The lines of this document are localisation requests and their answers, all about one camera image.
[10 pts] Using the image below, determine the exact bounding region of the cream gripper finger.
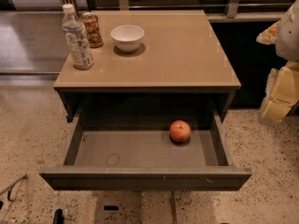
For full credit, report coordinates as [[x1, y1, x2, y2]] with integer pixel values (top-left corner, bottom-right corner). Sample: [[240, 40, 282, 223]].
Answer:
[[260, 62, 299, 122], [256, 21, 279, 45]]

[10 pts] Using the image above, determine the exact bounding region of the red apple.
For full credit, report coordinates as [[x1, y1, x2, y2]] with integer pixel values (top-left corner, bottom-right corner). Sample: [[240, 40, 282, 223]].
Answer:
[[169, 120, 191, 143]]

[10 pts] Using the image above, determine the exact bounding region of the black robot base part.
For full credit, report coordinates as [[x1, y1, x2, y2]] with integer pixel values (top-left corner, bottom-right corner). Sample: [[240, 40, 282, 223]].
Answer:
[[53, 209, 64, 224]]

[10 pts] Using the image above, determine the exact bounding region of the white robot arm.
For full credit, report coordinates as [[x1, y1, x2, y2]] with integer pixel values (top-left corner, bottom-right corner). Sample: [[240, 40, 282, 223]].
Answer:
[[256, 0, 299, 125]]

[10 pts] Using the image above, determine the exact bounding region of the grey open top drawer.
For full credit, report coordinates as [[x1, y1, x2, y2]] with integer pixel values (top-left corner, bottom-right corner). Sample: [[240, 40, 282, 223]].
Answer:
[[40, 109, 252, 191]]

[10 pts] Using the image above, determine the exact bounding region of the white ceramic bowl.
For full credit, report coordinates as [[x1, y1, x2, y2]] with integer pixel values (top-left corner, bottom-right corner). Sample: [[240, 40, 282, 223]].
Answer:
[[110, 25, 145, 52]]

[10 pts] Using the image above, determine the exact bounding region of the brown drink can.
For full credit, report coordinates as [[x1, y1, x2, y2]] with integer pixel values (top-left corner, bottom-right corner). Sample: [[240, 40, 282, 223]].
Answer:
[[81, 12, 104, 48]]

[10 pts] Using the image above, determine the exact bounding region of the clear plastic water bottle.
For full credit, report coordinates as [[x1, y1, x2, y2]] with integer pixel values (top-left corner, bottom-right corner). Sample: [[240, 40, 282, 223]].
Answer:
[[63, 4, 93, 70]]

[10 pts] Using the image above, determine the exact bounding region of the grey metal rod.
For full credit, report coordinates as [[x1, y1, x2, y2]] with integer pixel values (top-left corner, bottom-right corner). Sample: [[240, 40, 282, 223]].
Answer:
[[0, 175, 27, 196]]

